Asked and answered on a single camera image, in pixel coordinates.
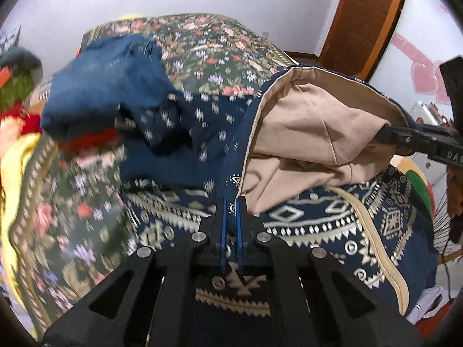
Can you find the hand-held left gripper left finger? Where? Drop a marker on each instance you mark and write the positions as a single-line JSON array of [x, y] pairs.
[[223, 224]]

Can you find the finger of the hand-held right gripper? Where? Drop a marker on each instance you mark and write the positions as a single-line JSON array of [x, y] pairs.
[[401, 139]]

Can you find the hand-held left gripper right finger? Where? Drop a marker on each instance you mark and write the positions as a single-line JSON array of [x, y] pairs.
[[239, 224]]

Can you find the navy patterned hooded garment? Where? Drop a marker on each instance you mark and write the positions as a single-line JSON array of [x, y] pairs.
[[307, 133]]

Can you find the person's right hand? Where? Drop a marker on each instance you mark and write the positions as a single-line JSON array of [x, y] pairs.
[[456, 191]]

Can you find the wooden door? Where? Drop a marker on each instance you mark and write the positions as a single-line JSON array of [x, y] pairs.
[[358, 18]]

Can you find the red folded garment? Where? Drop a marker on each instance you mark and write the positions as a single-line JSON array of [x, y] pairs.
[[90, 142]]

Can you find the floral blanket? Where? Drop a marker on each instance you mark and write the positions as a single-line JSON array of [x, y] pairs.
[[209, 47]]

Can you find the blue jeans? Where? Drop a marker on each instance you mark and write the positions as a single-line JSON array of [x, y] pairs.
[[105, 79]]

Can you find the yellow cloth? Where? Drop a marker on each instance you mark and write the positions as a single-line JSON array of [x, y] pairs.
[[16, 173]]

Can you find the red fluffy cloth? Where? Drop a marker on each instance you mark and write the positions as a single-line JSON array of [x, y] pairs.
[[21, 123]]

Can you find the green patterned cloth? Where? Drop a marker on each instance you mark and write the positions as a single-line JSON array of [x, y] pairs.
[[16, 90]]

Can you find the grey pillow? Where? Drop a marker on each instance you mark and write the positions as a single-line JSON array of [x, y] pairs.
[[20, 59]]

